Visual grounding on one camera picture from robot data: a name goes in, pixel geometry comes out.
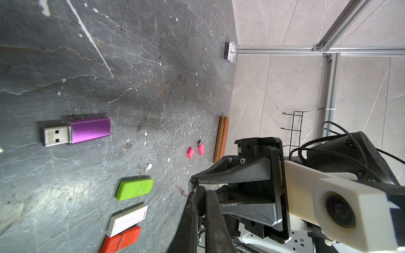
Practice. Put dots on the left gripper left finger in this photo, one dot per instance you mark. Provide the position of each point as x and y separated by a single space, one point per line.
185 238

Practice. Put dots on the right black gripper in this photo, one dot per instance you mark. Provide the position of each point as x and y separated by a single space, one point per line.
254 190

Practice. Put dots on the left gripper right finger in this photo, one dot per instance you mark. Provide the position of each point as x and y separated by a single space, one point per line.
217 237

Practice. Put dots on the pink usb drive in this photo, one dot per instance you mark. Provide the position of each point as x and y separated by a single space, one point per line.
201 148

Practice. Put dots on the pink usb cap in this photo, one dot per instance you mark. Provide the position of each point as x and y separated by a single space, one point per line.
190 152

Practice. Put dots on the white usb drive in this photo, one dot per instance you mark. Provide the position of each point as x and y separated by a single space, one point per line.
126 219

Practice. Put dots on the red usb drive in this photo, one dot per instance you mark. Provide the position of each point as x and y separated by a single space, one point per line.
121 240

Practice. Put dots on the green usb drive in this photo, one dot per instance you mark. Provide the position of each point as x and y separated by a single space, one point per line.
134 188

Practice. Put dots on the purple usb drive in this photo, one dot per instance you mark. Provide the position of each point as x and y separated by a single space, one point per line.
78 131

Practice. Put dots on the black usb drive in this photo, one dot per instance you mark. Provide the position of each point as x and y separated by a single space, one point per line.
200 193

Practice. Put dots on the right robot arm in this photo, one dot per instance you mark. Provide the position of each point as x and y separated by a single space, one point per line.
346 152

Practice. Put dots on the brown leather wallet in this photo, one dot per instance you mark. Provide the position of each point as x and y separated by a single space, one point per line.
221 140

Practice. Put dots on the small square clock face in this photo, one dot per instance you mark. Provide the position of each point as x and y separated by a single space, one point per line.
230 52

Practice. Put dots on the black wire hook rack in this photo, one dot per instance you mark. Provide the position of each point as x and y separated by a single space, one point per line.
296 126

